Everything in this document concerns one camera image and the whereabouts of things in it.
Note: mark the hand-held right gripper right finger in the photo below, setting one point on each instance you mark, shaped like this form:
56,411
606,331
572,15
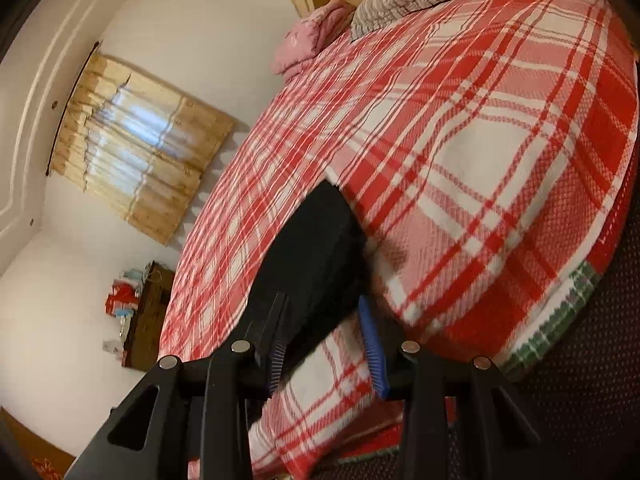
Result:
372,355

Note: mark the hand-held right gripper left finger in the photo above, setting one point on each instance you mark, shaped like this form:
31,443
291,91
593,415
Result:
274,360

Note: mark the black pants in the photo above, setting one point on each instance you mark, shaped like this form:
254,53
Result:
320,260

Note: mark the dark wooden desk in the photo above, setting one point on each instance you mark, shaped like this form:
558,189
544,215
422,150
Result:
147,315

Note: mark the green plaid under sheet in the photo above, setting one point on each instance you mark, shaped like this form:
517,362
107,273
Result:
555,325

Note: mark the red plaid bed sheet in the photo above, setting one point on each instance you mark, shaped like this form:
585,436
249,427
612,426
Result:
475,160

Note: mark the yellow patterned window curtain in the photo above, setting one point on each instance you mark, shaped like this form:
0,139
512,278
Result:
140,145

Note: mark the pink folded blanket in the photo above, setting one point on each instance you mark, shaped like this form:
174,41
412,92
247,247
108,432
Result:
312,35

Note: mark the dark curtain rod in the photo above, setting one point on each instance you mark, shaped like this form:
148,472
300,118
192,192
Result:
70,105

